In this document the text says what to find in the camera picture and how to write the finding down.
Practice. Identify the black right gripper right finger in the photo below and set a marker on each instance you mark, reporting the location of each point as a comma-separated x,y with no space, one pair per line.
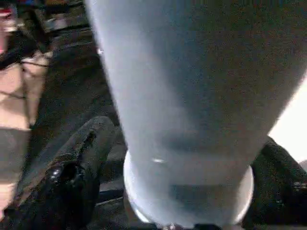
280,191

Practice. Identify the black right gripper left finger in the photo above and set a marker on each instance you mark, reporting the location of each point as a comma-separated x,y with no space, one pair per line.
67,191

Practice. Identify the white plastic table top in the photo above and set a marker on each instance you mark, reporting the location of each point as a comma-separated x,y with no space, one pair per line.
292,124

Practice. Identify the white plastic table leg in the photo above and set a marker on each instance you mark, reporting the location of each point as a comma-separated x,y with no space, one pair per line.
192,95

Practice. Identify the grey floor rug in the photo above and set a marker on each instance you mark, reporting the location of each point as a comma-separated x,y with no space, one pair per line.
12,153

